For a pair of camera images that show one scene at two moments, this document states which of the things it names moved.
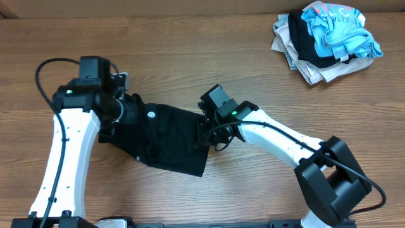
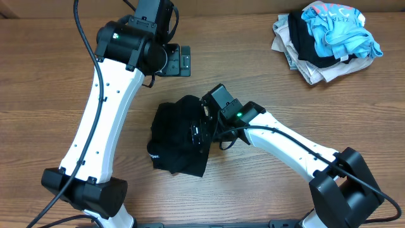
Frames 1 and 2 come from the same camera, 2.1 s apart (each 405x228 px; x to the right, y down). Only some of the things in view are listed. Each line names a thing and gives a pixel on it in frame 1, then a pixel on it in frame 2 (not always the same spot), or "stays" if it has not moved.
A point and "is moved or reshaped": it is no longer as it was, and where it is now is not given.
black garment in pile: [304, 42] stays
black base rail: [282, 223] stays
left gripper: [133, 111] → [184, 61]
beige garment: [314, 75] stays
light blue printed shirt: [339, 31] stays
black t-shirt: [160, 135] is moved or reshaped
